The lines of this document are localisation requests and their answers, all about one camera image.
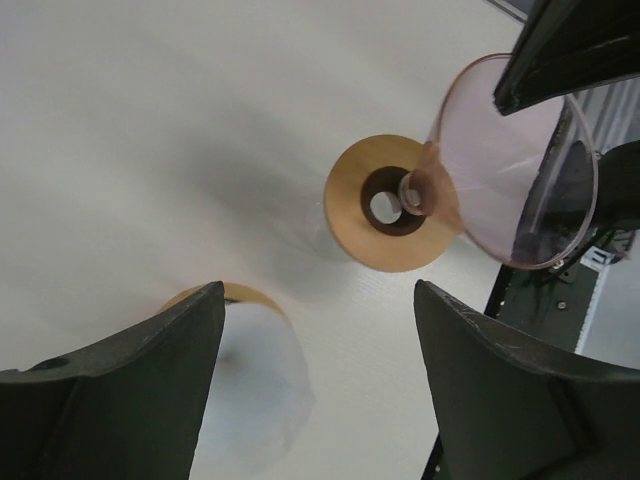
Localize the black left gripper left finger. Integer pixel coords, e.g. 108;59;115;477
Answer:
1;281;225;479

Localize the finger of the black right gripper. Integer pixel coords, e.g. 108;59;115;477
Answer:
494;0;639;115

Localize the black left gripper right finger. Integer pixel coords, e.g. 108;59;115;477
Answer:
414;281;639;479

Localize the white paper coffee filter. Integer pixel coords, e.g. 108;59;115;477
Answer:
190;302;315;479

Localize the pink glass dripper cone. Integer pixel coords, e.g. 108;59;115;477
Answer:
399;53;600;272

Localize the wooden dripper ring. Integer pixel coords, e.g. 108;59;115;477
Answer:
159;281;291;326
322;133;466;274

